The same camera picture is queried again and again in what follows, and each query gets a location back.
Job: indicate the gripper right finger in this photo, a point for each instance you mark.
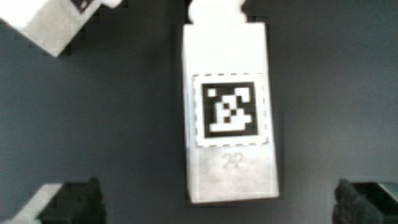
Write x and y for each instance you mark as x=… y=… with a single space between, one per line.
x=366 y=203

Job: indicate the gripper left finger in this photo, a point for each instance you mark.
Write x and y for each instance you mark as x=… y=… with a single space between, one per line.
x=66 y=203

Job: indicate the white table leg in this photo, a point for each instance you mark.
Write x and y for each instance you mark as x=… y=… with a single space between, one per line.
x=231 y=165
x=50 y=19

